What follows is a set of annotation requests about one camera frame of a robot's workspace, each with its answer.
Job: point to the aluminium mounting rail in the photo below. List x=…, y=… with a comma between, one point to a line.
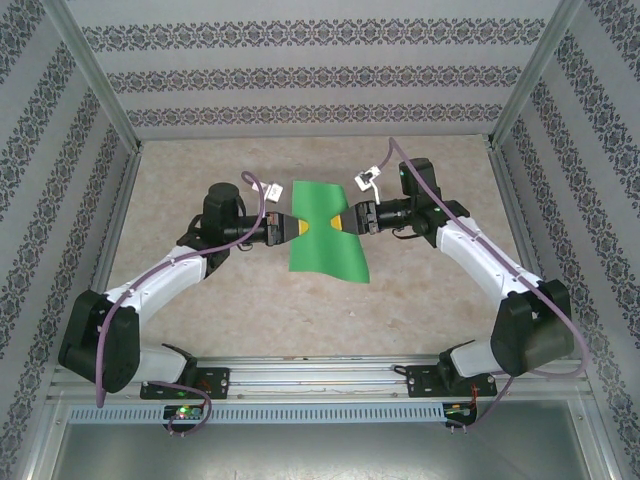
x=320, y=372

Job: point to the green paper sheet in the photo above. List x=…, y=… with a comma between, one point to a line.
x=325, y=250

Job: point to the grey sheet metal shelf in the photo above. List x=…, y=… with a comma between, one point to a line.
x=320, y=450

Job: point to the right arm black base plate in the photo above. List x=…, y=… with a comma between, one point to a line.
x=422, y=382

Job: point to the aluminium frame post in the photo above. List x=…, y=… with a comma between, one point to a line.
x=535, y=70
x=90, y=70

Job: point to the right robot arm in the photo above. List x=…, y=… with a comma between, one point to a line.
x=480, y=260

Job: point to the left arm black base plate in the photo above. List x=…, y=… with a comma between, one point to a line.
x=215, y=382

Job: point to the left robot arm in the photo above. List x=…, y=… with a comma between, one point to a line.
x=150, y=290

